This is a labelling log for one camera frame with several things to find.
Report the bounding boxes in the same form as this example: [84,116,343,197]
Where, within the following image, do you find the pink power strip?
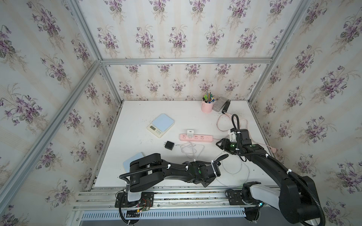
[179,134,214,143]

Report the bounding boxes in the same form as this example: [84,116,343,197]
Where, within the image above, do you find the black stapler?
[222,100,231,114]

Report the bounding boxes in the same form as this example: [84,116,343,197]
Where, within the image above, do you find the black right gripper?
[216,137,243,153]

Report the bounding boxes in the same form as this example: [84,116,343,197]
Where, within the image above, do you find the pens and markers bundle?
[203,91,215,104]

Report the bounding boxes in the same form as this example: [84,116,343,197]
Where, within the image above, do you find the pink metal pen bucket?
[201,101,214,114]

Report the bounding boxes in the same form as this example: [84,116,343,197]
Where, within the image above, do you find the white USB charger adapter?
[187,130,194,139]

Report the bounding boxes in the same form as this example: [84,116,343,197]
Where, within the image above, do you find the aluminium enclosure frame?
[1,1,310,210]

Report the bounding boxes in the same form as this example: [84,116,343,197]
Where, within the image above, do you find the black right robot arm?
[216,114,326,226]

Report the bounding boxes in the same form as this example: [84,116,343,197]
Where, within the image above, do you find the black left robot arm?
[119,153,229,193]

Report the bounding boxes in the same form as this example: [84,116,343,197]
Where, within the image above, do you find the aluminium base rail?
[66,187,267,226]

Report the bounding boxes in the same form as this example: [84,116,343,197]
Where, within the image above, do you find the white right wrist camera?
[229,131,237,143]

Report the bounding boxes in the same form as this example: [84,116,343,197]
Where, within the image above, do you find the black USB charger adapter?
[165,141,175,150]

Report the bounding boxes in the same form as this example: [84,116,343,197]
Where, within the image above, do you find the thin white USB cable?
[212,151,251,187]

